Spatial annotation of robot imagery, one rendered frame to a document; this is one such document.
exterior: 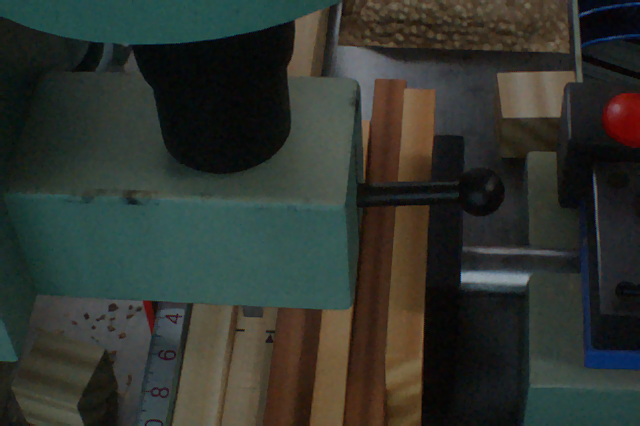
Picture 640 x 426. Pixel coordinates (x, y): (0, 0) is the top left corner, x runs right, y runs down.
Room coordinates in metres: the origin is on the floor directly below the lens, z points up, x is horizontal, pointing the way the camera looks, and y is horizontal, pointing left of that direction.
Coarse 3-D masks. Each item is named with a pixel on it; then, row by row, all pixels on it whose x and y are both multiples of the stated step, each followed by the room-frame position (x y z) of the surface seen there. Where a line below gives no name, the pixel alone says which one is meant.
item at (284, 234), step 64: (64, 128) 0.36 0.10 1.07; (128, 128) 0.36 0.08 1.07; (320, 128) 0.35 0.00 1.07; (64, 192) 0.33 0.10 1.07; (128, 192) 0.33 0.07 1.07; (192, 192) 0.33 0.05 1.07; (256, 192) 0.32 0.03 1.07; (320, 192) 0.32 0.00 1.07; (64, 256) 0.33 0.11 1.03; (128, 256) 0.33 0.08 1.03; (192, 256) 0.32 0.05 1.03; (256, 256) 0.32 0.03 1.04; (320, 256) 0.32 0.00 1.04
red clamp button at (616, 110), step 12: (624, 96) 0.40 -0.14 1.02; (636, 96) 0.40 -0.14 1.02; (612, 108) 0.40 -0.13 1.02; (624, 108) 0.40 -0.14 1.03; (636, 108) 0.40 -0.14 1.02; (612, 120) 0.39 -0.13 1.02; (624, 120) 0.39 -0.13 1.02; (636, 120) 0.39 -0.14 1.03; (612, 132) 0.38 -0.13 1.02; (624, 132) 0.38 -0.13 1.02; (636, 132) 0.38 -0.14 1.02; (624, 144) 0.38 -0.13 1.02; (636, 144) 0.38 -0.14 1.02
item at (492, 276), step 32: (448, 160) 0.40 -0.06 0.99; (448, 224) 0.36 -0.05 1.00; (448, 256) 0.34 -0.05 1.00; (480, 256) 0.37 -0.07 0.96; (512, 256) 0.37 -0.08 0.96; (544, 256) 0.36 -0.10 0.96; (576, 256) 0.36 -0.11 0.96; (448, 288) 0.33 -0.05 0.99; (480, 288) 0.36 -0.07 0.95; (512, 288) 0.35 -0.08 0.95; (448, 320) 0.33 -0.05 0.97; (448, 352) 0.33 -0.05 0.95; (448, 384) 0.33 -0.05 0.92
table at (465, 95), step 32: (576, 0) 0.61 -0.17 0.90; (576, 32) 0.58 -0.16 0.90; (352, 64) 0.56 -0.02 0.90; (384, 64) 0.56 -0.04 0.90; (416, 64) 0.56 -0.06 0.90; (448, 64) 0.56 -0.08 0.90; (480, 64) 0.56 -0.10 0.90; (512, 64) 0.55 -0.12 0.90; (544, 64) 0.55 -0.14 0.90; (576, 64) 0.55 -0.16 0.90; (448, 96) 0.53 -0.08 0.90; (480, 96) 0.53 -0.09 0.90; (448, 128) 0.51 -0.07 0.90; (480, 128) 0.50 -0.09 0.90; (480, 160) 0.48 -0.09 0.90; (512, 160) 0.48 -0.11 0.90; (512, 192) 0.46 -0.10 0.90; (480, 224) 0.44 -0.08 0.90; (512, 224) 0.43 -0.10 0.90; (480, 320) 0.37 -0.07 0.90; (512, 320) 0.37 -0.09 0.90; (480, 352) 0.35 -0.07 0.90; (512, 352) 0.35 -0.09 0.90; (480, 384) 0.34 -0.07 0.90; (512, 384) 0.33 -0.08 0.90; (448, 416) 0.32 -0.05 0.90; (480, 416) 0.32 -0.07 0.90; (512, 416) 0.32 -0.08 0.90
